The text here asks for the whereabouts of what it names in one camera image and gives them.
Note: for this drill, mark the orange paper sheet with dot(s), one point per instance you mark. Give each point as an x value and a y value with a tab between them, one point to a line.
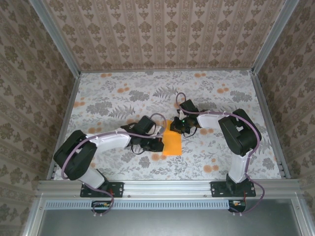
172	145

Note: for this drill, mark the aluminium corner post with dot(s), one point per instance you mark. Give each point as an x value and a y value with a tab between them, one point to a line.
56	39
273	37

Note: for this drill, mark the white right camera mount bracket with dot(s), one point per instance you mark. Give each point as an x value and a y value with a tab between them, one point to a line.
180	114

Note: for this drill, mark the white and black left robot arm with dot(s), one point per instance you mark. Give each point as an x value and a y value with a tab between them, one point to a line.
73	157

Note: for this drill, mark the thin aluminium back rail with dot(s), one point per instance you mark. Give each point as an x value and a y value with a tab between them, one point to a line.
167	70

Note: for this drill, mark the floral patterned table cover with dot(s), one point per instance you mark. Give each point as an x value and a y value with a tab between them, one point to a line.
123	86

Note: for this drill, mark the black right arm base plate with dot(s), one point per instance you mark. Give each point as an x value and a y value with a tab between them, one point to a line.
217	189

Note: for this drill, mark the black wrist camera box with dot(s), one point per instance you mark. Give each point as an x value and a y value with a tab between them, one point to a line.
145	124
189	107

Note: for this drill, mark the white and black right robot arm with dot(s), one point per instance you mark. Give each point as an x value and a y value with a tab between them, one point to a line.
241	140

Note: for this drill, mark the long aluminium mounting rail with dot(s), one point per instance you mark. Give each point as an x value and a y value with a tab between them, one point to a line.
167	188

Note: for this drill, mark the white left camera mount bracket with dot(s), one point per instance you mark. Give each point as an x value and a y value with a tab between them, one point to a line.
158	130

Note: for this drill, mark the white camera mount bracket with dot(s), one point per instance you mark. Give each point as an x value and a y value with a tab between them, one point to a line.
180	114
158	130

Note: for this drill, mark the black controller board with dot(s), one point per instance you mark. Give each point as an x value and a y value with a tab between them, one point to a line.
237	205
101	205

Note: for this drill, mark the aluminium side rail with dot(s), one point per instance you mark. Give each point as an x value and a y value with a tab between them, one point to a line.
268	118
64	127

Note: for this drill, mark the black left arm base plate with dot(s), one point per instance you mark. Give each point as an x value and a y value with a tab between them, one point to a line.
115	189

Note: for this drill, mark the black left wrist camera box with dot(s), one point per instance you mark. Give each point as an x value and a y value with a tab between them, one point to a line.
145	124

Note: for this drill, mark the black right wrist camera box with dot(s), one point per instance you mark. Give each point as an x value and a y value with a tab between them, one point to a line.
189	107

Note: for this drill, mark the grey sheet metal panel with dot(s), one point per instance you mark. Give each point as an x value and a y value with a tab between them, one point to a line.
160	223

